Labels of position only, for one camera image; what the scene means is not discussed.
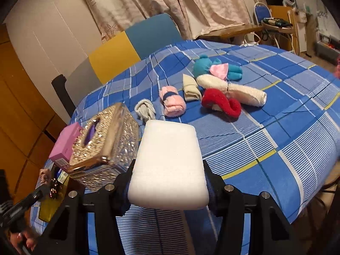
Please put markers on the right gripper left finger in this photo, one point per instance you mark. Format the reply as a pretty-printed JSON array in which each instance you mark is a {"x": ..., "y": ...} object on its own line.
[{"x": 121, "y": 203}]

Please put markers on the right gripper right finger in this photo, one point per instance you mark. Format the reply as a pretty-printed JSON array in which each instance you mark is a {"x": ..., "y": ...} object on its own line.
[{"x": 215, "y": 186}]

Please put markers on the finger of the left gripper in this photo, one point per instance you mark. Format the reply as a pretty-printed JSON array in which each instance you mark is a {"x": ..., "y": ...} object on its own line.
[{"x": 29, "y": 200}]

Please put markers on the blue tissue packet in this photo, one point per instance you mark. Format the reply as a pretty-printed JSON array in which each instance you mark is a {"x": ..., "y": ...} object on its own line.
[{"x": 61, "y": 176}]

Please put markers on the white foam sponge block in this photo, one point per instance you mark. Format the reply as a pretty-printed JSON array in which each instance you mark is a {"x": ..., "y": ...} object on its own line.
[{"x": 168, "y": 173}]

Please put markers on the brown hair scrunchie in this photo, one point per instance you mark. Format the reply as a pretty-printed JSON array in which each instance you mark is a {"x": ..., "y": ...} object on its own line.
[{"x": 45, "y": 177}]

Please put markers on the person left hand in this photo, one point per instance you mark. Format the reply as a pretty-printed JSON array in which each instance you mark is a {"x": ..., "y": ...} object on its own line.
[{"x": 26, "y": 237}]

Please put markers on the yellow open storage box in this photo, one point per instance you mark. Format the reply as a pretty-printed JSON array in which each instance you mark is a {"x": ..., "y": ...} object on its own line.
[{"x": 49, "y": 206}]

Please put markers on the pink cardboard box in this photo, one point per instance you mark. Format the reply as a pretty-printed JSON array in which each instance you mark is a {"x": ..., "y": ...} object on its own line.
[{"x": 63, "y": 148}]

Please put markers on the ornate silver tissue box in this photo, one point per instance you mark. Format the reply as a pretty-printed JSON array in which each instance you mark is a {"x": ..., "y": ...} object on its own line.
[{"x": 105, "y": 148}]

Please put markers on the wooden cabinet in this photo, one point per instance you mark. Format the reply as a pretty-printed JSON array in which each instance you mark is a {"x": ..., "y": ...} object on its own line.
[{"x": 29, "y": 126}]

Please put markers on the red fuzzy sock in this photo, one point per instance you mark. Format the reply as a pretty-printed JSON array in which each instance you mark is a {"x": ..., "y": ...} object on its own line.
[{"x": 213, "y": 98}]

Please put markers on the pink sock roll blue band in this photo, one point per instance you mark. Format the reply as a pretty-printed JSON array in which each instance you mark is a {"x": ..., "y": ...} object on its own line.
[{"x": 174, "y": 104}]

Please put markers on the grey white small socks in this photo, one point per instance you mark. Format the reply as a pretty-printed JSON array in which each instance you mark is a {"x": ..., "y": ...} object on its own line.
[{"x": 145, "y": 110}]

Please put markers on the white rolled towel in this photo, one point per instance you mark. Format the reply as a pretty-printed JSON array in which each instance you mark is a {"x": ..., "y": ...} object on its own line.
[{"x": 244, "y": 94}]

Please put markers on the cream folded sock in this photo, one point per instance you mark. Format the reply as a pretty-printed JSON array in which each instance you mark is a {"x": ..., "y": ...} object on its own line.
[{"x": 191, "y": 89}]

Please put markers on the teal plush toy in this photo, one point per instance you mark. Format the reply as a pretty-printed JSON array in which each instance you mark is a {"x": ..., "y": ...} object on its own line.
[{"x": 224, "y": 71}]

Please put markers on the grey yellow blue chair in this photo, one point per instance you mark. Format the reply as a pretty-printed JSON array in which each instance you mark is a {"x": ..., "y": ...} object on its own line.
[{"x": 121, "y": 52}]

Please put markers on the wooden side table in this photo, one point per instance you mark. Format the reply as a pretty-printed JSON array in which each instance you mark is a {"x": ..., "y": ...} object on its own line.
[{"x": 223, "y": 35}]

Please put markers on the grey storage shelf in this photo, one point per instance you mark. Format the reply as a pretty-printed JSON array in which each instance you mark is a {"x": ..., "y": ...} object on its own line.
[{"x": 327, "y": 48}]

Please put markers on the blue folding chair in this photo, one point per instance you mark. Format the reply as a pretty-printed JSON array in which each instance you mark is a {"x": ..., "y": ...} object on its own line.
[{"x": 274, "y": 28}]

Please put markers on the sailboat print curtain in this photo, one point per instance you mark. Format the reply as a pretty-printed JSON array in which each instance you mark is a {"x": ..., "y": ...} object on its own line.
[{"x": 192, "y": 17}]

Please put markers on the white small fan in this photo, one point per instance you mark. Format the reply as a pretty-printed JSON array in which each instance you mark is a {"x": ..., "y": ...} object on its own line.
[{"x": 289, "y": 3}]

